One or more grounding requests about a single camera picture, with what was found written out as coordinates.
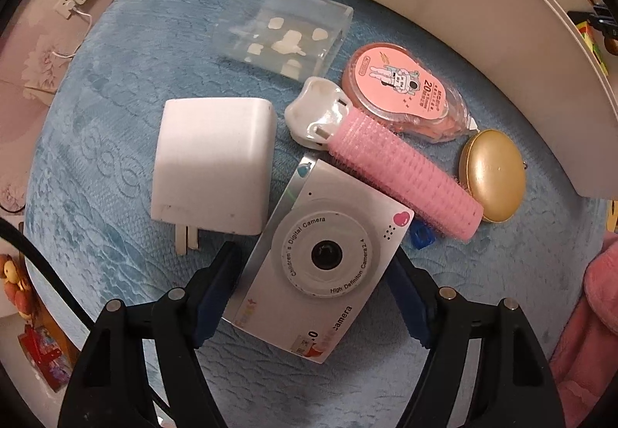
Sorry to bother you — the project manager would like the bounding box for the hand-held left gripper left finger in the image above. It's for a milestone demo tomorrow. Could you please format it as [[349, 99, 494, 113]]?
[[58, 242, 244, 428]]

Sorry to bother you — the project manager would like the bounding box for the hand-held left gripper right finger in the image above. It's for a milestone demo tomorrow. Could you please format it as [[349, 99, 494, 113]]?
[[386, 249, 565, 428]]

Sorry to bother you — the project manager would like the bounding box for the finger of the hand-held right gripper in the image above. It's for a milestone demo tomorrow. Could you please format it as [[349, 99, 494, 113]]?
[[568, 9, 618, 32]]

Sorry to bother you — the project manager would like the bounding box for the white toy camera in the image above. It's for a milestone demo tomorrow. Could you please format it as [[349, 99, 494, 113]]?
[[222, 155, 415, 365]]

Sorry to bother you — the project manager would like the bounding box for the white power adapter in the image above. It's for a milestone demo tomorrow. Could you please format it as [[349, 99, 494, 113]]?
[[149, 97, 278, 257]]

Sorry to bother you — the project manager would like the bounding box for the pink hair roller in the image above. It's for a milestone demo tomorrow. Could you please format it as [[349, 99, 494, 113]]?
[[328, 108, 484, 243]]

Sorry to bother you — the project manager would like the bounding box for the gold oval compact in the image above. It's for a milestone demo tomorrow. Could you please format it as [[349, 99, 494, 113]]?
[[458, 129, 528, 223]]

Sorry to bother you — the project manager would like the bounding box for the small blue plastic piece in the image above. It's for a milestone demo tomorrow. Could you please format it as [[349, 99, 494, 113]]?
[[408, 220, 438, 250]]

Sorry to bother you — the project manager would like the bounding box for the pink cloth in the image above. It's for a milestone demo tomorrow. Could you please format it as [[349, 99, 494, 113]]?
[[548, 230, 618, 414]]

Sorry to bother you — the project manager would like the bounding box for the red packet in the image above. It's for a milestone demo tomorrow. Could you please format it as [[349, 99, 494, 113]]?
[[18, 322, 80, 392]]

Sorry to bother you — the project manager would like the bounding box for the blue fleece blanket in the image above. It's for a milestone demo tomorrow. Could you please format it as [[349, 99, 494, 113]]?
[[22, 0, 609, 428]]

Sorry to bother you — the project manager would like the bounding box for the orange doll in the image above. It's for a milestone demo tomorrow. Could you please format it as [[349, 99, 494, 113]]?
[[0, 254, 36, 319]]

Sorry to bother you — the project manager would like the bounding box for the pink correction tape dispenser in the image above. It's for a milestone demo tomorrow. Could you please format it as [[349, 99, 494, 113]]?
[[342, 43, 479, 146]]

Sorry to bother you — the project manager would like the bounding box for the white tooth-shaped plug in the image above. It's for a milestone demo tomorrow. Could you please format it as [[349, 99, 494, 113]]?
[[284, 76, 357, 153]]

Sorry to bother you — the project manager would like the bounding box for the clear plastic box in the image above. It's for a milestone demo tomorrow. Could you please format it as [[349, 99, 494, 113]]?
[[212, 0, 354, 80]]

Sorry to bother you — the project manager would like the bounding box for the thick black cable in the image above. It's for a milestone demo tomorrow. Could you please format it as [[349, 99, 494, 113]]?
[[0, 214, 97, 337]]

